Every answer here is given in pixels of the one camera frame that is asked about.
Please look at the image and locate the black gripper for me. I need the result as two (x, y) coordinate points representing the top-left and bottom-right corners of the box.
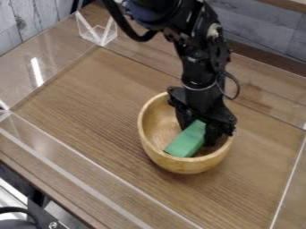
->
(167, 86), (237, 147)

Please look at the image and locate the green rectangular block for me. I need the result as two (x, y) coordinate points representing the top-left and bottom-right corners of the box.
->
(165, 120), (206, 157)

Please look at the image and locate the wooden bowl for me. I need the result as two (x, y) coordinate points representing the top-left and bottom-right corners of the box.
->
(138, 92), (233, 174)

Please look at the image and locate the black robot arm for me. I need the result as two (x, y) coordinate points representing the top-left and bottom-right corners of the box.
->
(127, 0), (237, 146)

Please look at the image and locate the clear acrylic corner bracket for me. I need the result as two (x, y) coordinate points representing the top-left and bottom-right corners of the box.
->
(75, 12), (118, 47)

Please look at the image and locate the black cable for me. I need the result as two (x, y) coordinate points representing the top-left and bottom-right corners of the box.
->
(102, 0), (161, 43)

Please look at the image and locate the black metal table bracket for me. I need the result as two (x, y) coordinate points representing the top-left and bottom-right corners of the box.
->
(29, 199), (70, 229)

